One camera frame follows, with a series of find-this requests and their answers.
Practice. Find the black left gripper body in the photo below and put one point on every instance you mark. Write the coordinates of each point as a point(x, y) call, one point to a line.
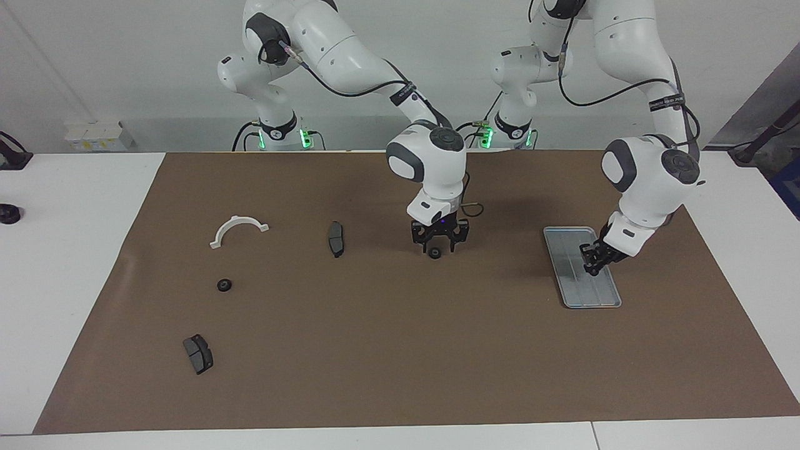
point(603, 251)

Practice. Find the silver metal tray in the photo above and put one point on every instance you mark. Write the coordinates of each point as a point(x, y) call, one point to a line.
point(581, 290)

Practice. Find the long dark grey brake pad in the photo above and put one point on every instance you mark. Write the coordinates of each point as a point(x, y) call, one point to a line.
point(335, 238)

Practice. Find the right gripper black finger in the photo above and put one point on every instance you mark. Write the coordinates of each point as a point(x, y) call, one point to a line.
point(457, 240)
point(417, 240)

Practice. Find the blue crate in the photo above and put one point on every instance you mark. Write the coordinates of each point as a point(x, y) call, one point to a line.
point(790, 187)

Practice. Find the black table clamp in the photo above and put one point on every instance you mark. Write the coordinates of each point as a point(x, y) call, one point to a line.
point(14, 159)

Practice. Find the short dark grey brake pad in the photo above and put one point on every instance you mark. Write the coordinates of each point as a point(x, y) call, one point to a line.
point(198, 354)

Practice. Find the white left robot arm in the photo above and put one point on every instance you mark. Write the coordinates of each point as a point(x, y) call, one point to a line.
point(650, 181)

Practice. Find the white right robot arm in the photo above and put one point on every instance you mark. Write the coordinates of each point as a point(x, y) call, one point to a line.
point(350, 56)

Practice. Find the brown table mat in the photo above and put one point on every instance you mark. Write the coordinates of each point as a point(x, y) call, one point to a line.
point(400, 350)

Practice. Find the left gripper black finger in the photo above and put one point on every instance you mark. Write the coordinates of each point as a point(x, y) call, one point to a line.
point(601, 265)
point(586, 262)

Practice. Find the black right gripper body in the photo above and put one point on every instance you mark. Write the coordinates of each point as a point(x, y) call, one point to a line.
point(440, 229)

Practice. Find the white semicircular plastic bracket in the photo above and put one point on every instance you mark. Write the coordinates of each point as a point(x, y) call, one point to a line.
point(239, 219)

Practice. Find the black round knob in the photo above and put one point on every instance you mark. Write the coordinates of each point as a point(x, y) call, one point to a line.
point(9, 215)

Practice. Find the black stand pole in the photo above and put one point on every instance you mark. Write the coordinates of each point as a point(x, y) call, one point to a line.
point(747, 153)

